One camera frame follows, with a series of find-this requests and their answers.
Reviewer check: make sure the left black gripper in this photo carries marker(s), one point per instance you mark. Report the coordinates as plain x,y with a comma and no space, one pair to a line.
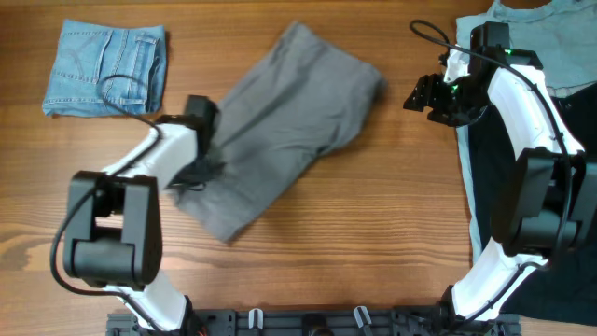
204,174

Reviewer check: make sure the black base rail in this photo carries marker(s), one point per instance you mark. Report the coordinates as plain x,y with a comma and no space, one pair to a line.
400,321

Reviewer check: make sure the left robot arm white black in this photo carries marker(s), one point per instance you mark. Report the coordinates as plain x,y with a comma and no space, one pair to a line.
111,236

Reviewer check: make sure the grey shorts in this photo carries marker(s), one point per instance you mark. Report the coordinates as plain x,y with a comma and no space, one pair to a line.
305,99

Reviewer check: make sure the folded blue denim jeans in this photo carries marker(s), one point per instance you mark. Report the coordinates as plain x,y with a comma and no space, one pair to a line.
95,64

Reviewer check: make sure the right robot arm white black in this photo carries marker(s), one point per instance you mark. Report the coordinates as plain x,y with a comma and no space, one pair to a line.
548,205

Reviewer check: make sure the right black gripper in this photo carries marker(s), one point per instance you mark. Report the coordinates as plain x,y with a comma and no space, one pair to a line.
427,94

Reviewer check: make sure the light blue t-shirt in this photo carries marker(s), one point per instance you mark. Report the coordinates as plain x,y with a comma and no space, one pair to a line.
560,34

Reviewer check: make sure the dark navy garment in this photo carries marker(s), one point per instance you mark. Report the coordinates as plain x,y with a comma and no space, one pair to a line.
567,292

